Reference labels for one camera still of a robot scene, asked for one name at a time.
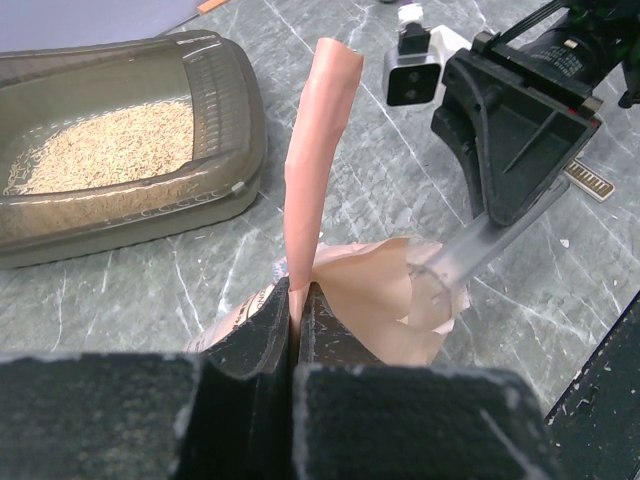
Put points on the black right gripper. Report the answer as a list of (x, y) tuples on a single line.
[(519, 106)]

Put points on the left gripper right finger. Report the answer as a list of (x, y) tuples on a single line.
[(357, 418)]

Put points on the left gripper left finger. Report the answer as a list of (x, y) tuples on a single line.
[(218, 414)]

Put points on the pink cat litter bag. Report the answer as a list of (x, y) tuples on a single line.
[(373, 289)]

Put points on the clear plastic litter scoop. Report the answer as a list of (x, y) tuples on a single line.
[(438, 280)]

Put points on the beige cat litter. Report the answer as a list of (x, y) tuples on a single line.
[(124, 145)]

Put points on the brown plastic litter box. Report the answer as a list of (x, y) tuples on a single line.
[(45, 90)]

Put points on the small wooden comb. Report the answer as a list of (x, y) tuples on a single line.
[(593, 184)]

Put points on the orange tape piece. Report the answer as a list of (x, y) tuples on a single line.
[(209, 6)]

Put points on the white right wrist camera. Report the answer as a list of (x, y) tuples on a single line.
[(413, 68)]

